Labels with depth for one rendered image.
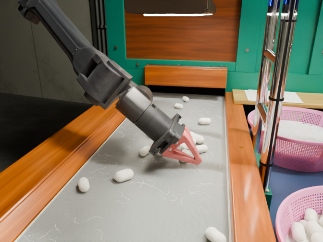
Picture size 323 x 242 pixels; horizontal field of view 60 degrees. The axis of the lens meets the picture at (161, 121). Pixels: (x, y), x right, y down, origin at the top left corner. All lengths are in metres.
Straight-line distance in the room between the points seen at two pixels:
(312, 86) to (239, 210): 0.76
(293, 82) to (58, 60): 3.02
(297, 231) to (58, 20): 0.61
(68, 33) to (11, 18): 3.48
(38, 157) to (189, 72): 0.61
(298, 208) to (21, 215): 0.44
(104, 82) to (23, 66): 3.61
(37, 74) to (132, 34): 2.95
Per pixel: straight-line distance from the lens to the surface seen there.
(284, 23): 0.51
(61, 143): 0.68
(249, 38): 1.07
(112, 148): 0.68
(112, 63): 0.55
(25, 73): 4.13
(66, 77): 3.68
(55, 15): 0.72
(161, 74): 1.04
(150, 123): 0.53
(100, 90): 0.54
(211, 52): 1.08
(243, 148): 0.64
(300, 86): 1.13
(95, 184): 0.56
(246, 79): 1.09
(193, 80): 1.03
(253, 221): 0.44
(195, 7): 0.28
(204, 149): 0.65
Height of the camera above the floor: 1.04
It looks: 21 degrees down
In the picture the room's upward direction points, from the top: straight up
